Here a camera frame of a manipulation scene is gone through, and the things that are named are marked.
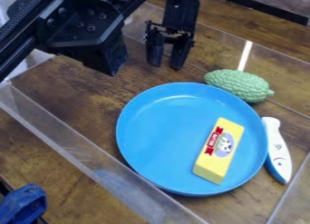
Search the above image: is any blue clamp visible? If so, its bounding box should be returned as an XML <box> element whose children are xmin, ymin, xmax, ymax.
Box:
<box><xmin>0</xmin><ymin>183</ymin><xmax>47</xmax><ymax>224</ymax></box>

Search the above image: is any blue round plate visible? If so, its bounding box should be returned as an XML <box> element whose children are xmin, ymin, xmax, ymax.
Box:
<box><xmin>117</xmin><ymin>83</ymin><xmax>268</xmax><ymax>196</ymax></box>

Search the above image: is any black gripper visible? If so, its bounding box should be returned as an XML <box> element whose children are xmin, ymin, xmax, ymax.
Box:
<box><xmin>146</xmin><ymin>0</ymin><xmax>201</xmax><ymax>70</ymax></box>

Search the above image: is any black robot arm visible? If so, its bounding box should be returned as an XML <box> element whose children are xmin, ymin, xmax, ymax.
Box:
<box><xmin>0</xmin><ymin>0</ymin><xmax>201</xmax><ymax>82</ymax></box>

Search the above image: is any clear acrylic enclosure wall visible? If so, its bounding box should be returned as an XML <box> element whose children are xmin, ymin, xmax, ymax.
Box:
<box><xmin>0</xmin><ymin>0</ymin><xmax>310</xmax><ymax>224</ymax></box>

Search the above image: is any white blue toy fish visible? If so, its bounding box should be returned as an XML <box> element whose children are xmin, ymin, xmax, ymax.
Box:
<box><xmin>263</xmin><ymin>117</ymin><xmax>293</xmax><ymax>184</ymax></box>

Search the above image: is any green bumpy toy gourd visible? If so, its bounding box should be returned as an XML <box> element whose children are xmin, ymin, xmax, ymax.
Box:
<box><xmin>204</xmin><ymin>69</ymin><xmax>276</xmax><ymax>102</ymax></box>

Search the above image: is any yellow toy butter block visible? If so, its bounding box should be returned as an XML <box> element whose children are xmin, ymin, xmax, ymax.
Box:
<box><xmin>193</xmin><ymin>118</ymin><xmax>245</xmax><ymax>184</ymax></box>

